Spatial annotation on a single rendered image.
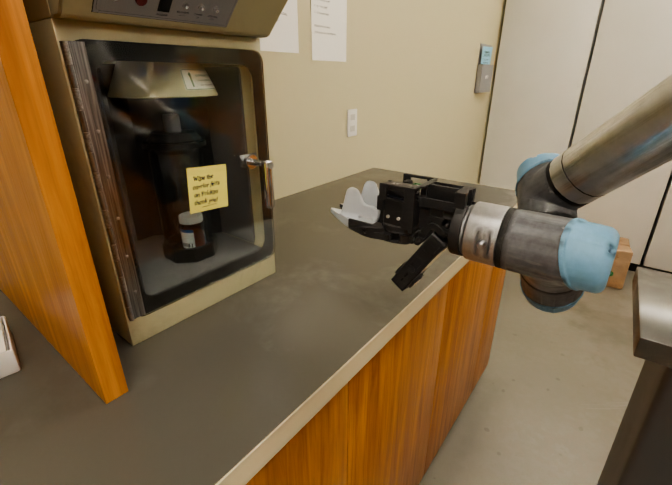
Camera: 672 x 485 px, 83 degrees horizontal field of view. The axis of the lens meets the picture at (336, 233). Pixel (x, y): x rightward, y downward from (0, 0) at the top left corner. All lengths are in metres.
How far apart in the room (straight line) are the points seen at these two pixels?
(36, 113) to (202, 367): 0.39
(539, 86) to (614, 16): 0.56
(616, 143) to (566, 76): 2.82
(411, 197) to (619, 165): 0.23
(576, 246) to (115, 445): 0.57
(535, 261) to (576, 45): 2.94
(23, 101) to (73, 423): 0.39
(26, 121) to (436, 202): 0.45
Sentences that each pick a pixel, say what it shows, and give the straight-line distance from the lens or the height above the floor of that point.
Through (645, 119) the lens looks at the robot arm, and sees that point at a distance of 0.51.
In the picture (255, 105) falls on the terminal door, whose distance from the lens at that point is 0.74.
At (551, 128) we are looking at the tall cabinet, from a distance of 3.36.
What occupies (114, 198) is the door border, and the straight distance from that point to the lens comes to 0.62.
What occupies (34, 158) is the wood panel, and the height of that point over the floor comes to 1.27.
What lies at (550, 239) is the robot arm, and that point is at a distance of 0.46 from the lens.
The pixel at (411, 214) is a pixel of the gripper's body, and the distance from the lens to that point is 0.50.
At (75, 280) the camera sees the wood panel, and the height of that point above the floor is 1.13.
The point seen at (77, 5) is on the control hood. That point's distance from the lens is 0.58.
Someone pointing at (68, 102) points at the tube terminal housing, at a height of 1.32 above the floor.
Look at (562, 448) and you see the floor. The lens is 1.93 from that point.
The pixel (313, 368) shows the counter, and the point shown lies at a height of 0.94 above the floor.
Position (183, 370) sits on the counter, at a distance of 0.65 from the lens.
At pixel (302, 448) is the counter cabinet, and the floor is 0.81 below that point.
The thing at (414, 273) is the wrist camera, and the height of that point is 1.09.
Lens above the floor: 1.35
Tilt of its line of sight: 22 degrees down
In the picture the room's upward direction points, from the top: straight up
